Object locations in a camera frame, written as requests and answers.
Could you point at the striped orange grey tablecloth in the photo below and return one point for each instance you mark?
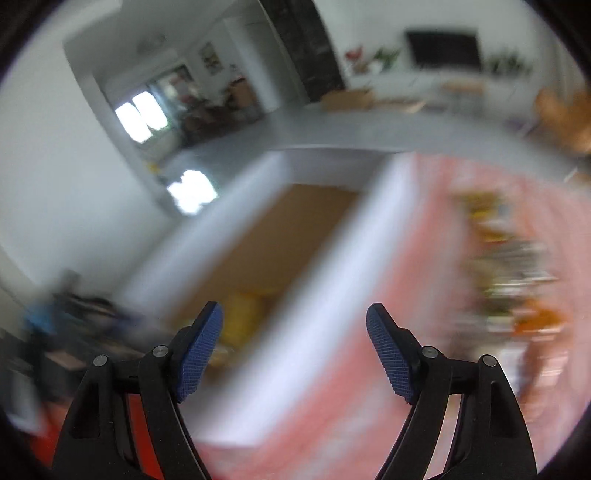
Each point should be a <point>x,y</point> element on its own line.
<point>351,415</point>

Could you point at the orange lounge chair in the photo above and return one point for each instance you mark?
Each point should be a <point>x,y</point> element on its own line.
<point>563,120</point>

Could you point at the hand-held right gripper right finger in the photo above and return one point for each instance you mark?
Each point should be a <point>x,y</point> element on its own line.
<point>388,355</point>

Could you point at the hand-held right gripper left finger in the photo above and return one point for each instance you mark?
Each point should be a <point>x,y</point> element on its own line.
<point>198,360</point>

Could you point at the white television cabinet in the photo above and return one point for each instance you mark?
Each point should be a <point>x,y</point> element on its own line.
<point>415,83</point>

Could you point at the wooden bench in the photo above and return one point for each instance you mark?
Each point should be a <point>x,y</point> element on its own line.
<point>461,85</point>

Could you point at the red flower vase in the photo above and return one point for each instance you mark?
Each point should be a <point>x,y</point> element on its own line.
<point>354,57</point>

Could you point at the white cardboard box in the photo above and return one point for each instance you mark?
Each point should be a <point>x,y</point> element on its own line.
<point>323,300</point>

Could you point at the framed wall picture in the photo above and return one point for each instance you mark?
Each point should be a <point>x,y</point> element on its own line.
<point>210,57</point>

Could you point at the pile of assorted snack packets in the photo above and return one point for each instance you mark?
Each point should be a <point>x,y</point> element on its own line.
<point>512,277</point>

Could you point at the dark blurred object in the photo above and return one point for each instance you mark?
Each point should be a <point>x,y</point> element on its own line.
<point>83,309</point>

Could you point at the black flat television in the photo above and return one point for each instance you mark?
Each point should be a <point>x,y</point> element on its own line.
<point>445,48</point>

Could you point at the dark tall display cabinet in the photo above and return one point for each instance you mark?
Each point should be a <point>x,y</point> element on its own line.
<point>309,46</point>

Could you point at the yellow snack bag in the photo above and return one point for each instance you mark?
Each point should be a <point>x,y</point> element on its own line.
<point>244,318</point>

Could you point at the large green potted plant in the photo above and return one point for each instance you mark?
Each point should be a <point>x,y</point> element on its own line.
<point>510,62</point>

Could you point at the green leafy potted plant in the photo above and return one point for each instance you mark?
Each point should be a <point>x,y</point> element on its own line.
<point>387,57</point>

